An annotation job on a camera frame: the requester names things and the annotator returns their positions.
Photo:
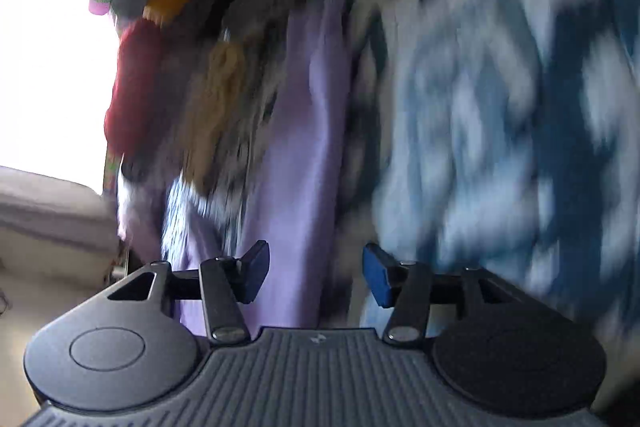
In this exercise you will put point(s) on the window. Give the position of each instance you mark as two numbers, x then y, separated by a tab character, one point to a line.
50	82

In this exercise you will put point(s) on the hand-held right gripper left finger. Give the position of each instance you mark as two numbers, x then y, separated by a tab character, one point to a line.
256	269

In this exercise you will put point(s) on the red garment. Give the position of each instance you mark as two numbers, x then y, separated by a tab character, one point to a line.
132	92

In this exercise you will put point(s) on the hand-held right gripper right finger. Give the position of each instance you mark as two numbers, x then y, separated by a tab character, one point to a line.
376	274

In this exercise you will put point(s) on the cream yellow garment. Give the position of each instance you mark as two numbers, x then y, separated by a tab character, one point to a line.
215	107

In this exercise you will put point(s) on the purple sweatshirt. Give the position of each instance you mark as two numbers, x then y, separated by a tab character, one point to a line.
305	147

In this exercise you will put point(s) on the blue patterned quilt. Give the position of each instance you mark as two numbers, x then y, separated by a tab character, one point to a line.
500	107

